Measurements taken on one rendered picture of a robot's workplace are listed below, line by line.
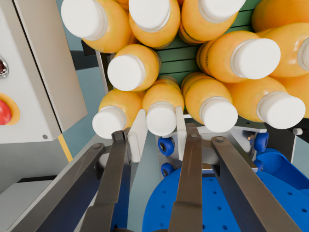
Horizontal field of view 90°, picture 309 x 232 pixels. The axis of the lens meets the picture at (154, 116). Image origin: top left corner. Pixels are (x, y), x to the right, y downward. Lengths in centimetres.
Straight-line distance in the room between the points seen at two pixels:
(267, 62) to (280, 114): 6
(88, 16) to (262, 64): 18
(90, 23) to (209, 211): 31
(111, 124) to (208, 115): 12
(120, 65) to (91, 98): 130
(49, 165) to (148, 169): 110
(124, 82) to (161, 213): 22
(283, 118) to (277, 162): 142
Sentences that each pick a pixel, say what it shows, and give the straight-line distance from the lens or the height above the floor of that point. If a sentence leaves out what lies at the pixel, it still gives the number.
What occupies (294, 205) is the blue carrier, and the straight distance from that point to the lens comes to 36.
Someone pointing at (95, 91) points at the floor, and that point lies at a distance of 144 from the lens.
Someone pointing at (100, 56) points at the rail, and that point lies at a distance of 31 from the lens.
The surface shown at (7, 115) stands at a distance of 25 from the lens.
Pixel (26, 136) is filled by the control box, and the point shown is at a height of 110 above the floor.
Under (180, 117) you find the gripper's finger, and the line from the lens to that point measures 16.
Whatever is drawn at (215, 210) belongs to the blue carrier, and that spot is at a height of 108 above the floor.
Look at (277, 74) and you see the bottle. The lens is 27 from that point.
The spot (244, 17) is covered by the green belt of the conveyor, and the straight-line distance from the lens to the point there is 40.
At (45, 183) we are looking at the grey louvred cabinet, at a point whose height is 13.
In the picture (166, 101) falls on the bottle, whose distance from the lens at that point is 21.
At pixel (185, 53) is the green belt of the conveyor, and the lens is 37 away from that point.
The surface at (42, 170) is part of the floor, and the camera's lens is 222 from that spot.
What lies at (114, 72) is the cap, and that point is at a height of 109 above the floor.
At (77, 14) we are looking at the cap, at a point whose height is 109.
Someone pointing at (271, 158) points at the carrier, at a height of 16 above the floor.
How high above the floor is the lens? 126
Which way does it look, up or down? 68 degrees down
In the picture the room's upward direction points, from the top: 166 degrees counter-clockwise
